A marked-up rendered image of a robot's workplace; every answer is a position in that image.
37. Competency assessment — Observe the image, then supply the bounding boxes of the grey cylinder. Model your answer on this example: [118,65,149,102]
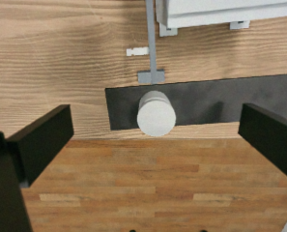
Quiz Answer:
[137,91,176,136]

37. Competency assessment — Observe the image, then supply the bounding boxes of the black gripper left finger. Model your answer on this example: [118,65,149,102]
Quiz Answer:
[0,104,74,232]

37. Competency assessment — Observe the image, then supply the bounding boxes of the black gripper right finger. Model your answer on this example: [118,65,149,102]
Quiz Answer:
[238,103,287,176]

